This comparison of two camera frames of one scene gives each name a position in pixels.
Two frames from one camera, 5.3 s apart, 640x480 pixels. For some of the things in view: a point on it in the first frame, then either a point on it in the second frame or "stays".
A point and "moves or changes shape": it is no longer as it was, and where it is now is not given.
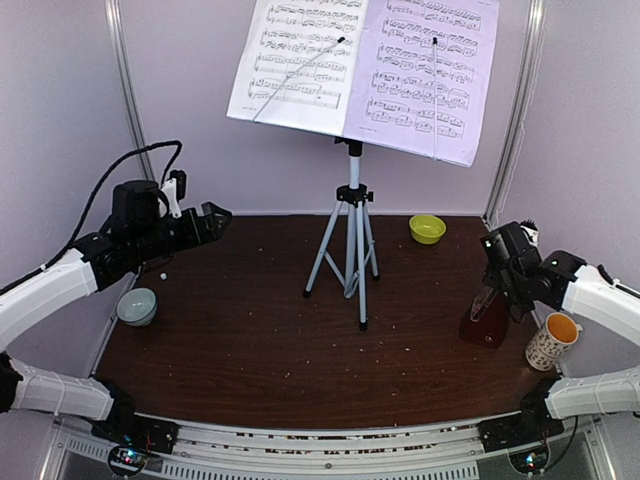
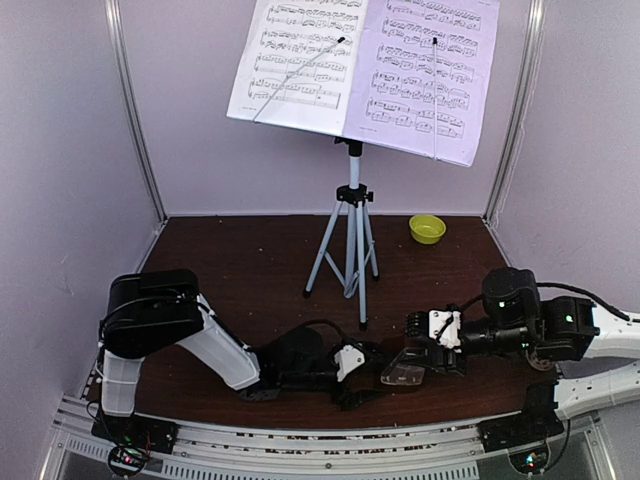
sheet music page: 299,64 stays
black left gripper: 196,236 -> 349,400
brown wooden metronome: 487,320 moves or changes shape
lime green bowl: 427,229 stays
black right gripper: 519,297 -> 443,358
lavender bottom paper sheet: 422,77 stays
